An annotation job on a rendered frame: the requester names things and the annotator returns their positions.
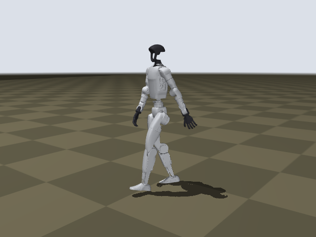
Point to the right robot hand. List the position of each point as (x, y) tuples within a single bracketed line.
[(136, 116)]

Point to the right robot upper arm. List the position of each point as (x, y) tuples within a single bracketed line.
[(145, 89)]

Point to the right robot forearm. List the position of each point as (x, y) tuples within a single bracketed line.
[(143, 100)]

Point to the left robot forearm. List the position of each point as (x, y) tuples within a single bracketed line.
[(180, 102)]

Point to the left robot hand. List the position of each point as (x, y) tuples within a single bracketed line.
[(188, 119)]

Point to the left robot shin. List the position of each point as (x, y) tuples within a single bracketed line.
[(148, 164)]

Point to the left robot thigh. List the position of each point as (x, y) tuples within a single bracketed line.
[(155, 129)]

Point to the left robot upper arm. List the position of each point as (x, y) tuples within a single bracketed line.
[(166, 74)]

